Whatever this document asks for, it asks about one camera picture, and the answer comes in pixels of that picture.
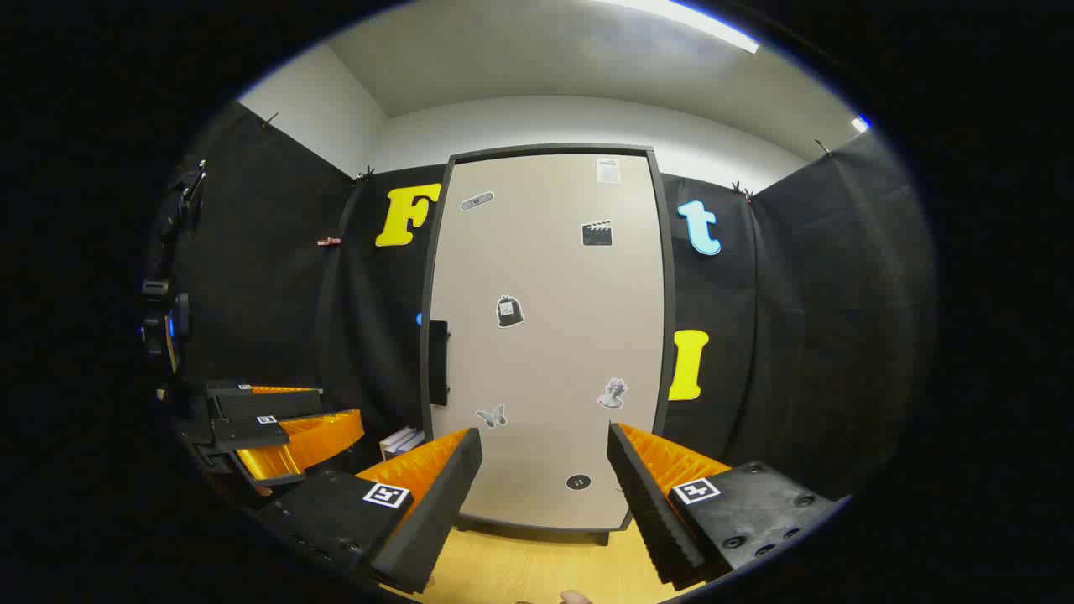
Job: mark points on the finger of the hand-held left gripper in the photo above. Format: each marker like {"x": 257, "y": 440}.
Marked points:
{"x": 252, "y": 432}
{"x": 268, "y": 404}

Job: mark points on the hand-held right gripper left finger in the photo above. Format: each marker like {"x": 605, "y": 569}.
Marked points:
{"x": 445, "y": 495}

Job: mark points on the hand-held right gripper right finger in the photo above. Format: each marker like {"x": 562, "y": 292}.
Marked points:
{"x": 646, "y": 503}

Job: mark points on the beige cabinet door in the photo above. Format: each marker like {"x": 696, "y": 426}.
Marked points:
{"x": 545, "y": 335}

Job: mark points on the long ceiling light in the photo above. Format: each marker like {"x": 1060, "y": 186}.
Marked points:
{"x": 696, "y": 21}

